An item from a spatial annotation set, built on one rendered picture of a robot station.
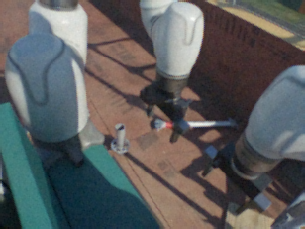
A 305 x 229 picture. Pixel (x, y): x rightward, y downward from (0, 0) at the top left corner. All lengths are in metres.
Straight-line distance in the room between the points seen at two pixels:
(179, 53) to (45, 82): 0.28
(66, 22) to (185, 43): 0.30
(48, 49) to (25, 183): 0.24
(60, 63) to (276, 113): 0.38
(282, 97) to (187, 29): 0.23
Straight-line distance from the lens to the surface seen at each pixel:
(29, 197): 0.29
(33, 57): 0.41
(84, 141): 0.55
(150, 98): 0.51
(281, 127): 0.35
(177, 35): 0.44
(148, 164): 1.37
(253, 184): 0.49
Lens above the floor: 1.18
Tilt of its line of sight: 45 degrees down
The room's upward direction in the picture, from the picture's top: 9 degrees clockwise
